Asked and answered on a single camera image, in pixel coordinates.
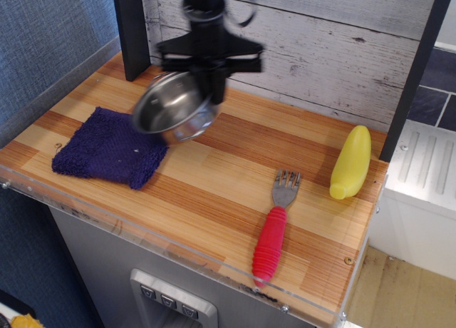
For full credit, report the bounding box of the yellow black object corner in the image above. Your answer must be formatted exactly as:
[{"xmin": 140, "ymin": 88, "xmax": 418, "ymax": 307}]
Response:
[{"xmin": 1, "ymin": 303, "xmax": 44, "ymax": 328}]

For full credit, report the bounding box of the small stainless steel pot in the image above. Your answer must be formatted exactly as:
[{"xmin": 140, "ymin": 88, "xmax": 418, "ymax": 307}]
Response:
[{"xmin": 132, "ymin": 72, "xmax": 219, "ymax": 145}]

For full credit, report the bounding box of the yellow plastic squeeze bottle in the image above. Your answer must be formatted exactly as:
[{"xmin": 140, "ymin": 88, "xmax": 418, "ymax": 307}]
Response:
[{"xmin": 329, "ymin": 125, "xmax": 372, "ymax": 200}]

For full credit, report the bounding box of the clear acrylic edge guard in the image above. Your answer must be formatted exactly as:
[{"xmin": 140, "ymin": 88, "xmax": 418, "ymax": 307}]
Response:
[{"xmin": 1, "ymin": 156, "xmax": 385, "ymax": 327}]

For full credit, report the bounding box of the grey toy fridge cabinet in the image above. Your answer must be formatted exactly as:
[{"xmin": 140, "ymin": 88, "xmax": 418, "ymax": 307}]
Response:
[{"xmin": 51, "ymin": 208, "xmax": 346, "ymax": 327}]

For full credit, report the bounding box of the dark right shelf post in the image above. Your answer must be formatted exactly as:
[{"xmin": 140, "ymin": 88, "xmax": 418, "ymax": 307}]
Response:
[{"xmin": 379, "ymin": 0, "xmax": 451, "ymax": 162}]

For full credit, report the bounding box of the dark shelf post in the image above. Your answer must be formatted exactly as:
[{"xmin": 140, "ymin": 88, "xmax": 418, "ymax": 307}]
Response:
[
  {"xmin": 379, "ymin": 0, "xmax": 451, "ymax": 162},
  {"xmin": 113, "ymin": 0, "xmax": 150, "ymax": 81}
]

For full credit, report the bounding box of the silver dispenser button panel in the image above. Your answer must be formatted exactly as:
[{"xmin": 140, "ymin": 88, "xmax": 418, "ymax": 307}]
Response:
[{"xmin": 130, "ymin": 268, "xmax": 219, "ymax": 327}]

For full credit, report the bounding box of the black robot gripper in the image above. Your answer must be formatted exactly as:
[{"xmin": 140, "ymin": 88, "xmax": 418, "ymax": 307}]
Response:
[{"xmin": 156, "ymin": 6, "xmax": 263, "ymax": 105}]

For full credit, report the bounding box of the purple blue knitted cloth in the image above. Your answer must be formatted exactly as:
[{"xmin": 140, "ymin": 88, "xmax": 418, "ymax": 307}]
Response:
[{"xmin": 51, "ymin": 107, "xmax": 168, "ymax": 190}]

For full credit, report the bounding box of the red handled metal fork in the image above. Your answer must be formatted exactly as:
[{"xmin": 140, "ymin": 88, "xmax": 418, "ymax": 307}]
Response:
[{"xmin": 252, "ymin": 169, "xmax": 301, "ymax": 287}]

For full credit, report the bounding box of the dark left shelf post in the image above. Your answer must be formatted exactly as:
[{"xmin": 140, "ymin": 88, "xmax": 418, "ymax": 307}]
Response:
[{"xmin": 113, "ymin": 0, "xmax": 150, "ymax": 81}]

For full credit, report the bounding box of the white toy sink drainboard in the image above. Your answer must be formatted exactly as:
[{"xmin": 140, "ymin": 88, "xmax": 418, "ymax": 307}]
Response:
[{"xmin": 369, "ymin": 121, "xmax": 455, "ymax": 278}]

